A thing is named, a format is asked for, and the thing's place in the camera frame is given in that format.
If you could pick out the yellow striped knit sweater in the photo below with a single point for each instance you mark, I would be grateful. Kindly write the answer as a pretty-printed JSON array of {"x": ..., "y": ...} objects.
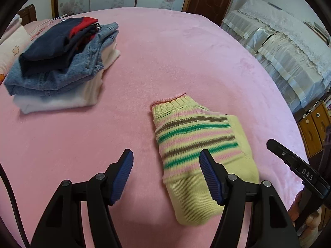
[{"x": 204, "y": 144}]

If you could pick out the lace covered sofa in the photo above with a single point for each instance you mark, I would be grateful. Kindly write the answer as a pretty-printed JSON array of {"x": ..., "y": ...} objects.
[{"x": 284, "y": 46}]

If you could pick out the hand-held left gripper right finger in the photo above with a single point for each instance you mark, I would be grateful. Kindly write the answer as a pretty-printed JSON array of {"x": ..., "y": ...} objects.
[{"x": 210, "y": 178}]

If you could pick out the folded blue jeans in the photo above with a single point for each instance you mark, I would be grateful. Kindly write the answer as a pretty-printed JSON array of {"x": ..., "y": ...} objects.
[{"x": 77, "y": 72}]

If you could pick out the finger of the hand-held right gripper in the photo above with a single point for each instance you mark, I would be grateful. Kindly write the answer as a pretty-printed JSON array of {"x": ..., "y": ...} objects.
[{"x": 300, "y": 168}]

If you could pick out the wooden cabinet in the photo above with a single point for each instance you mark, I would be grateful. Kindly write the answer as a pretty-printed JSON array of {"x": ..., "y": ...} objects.
[{"x": 314, "y": 129}]

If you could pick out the person's right hand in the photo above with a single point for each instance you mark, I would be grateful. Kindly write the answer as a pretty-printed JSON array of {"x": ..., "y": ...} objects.
[{"x": 310, "y": 221}]

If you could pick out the folded red garment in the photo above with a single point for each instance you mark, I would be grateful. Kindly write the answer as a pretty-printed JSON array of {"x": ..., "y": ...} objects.
[{"x": 84, "y": 25}]

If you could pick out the folded navy garment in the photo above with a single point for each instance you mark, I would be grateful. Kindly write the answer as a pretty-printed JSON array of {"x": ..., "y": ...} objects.
[{"x": 51, "y": 49}]

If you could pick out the folded white sweater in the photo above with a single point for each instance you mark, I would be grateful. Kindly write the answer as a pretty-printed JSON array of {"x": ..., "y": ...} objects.
[{"x": 85, "y": 93}]

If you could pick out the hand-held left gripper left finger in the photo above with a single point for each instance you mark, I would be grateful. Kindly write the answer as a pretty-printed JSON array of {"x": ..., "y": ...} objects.
[{"x": 121, "y": 178}]

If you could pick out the wooden headboard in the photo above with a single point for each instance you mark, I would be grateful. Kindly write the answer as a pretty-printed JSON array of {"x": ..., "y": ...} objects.
[{"x": 27, "y": 14}]

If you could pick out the pink bed blanket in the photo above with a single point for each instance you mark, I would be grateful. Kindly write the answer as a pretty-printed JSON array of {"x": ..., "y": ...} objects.
[{"x": 165, "y": 56}]

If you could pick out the cream printed pillow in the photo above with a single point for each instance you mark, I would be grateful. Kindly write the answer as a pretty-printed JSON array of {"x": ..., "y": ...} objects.
[{"x": 11, "y": 49}]

